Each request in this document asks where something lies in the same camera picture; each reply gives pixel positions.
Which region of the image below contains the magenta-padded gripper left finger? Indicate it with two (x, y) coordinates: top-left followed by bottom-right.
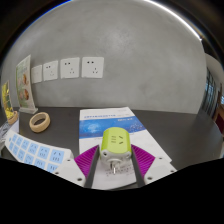
(53, 144), (101, 189)

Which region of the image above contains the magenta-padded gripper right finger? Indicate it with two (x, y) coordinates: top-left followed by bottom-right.
(130, 143), (178, 188)

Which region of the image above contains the white book with blue band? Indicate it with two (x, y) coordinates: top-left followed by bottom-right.
(78, 106), (173, 191)

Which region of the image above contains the beige tape roll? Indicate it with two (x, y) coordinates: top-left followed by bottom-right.
(28, 111), (52, 134)

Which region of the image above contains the tall green menu stand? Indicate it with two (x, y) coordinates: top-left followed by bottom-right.
(15, 54), (39, 115)

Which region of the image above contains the small yellow green sign stand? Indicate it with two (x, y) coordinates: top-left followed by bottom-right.
(0, 79), (16, 116)

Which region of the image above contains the curved ceiling light strip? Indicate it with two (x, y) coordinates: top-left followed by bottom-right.
(146, 0), (203, 41)

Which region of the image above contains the white wall socket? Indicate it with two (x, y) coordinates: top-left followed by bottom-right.
(42, 60), (59, 82)
(30, 64), (44, 84)
(81, 56), (105, 79)
(60, 56), (81, 80)

